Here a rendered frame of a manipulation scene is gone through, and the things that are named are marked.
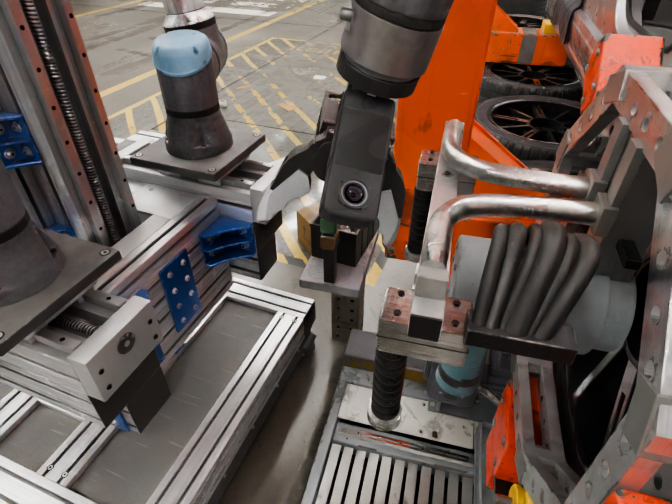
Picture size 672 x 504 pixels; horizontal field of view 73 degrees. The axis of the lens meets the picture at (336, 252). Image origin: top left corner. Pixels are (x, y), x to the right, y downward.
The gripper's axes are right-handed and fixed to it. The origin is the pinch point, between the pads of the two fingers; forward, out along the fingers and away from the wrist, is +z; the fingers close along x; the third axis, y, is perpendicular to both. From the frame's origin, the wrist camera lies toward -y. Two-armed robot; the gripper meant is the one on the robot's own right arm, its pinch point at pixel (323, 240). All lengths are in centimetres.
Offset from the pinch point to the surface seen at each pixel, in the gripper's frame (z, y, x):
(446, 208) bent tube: -7.6, 0.8, -11.5
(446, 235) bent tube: -7.8, -3.8, -10.7
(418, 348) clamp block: 0.7, -11.6, -10.5
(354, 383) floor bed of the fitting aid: 90, 32, -30
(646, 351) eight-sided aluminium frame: -10.7, -15.9, -25.0
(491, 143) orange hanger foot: 13, 56, -40
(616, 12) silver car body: -8, 115, -84
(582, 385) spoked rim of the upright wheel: 23, 2, -51
